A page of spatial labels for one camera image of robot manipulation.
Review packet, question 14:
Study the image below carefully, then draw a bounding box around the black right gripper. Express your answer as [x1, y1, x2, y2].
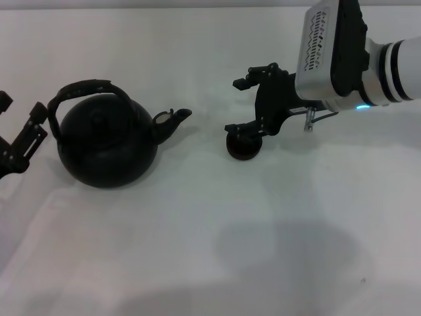
[224, 62, 316, 139]

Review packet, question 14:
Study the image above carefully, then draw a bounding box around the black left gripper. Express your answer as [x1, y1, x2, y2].
[0, 91, 49, 180]

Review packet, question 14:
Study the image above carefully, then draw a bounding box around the small dark teacup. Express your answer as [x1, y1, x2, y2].
[225, 130, 263, 162]

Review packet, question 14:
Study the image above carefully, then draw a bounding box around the black round teapot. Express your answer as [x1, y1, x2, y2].
[47, 78, 193, 190]

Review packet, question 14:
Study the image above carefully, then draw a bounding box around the metal plug with black cable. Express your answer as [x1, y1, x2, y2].
[301, 105, 340, 133]

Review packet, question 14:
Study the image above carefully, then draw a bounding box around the silver vented wrist camera housing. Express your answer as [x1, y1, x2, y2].
[293, 0, 370, 101]

